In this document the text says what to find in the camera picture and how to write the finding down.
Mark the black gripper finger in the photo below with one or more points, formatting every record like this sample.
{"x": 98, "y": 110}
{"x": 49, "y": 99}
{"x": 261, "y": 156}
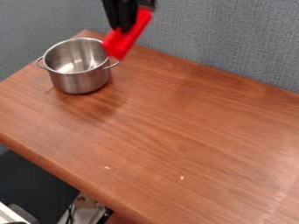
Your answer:
{"x": 127, "y": 8}
{"x": 111, "y": 10}

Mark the white object at corner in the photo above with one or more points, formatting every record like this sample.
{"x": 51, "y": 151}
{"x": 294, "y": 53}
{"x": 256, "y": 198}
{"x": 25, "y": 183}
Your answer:
{"x": 10, "y": 217}

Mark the stainless steel pot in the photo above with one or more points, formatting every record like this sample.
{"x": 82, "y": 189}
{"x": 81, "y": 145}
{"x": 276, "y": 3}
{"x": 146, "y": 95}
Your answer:
{"x": 78, "y": 64}

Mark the red block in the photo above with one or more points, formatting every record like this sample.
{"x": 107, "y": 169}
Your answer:
{"x": 119, "y": 42}

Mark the white table leg frame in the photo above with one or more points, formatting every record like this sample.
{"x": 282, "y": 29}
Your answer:
{"x": 86, "y": 211}

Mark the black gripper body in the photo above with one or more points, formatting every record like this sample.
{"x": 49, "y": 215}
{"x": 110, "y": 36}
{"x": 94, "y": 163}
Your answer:
{"x": 147, "y": 4}

